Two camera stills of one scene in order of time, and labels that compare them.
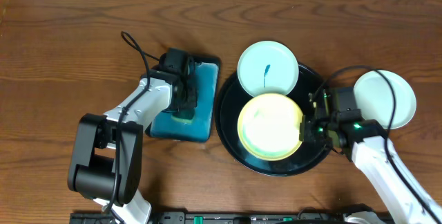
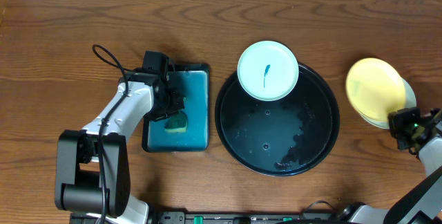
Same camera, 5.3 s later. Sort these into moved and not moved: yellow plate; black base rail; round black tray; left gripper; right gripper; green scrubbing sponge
Moved: green scrubbing sponge; left gripper; yellow plate; right gripper
Not moved: round black tray; black base rail
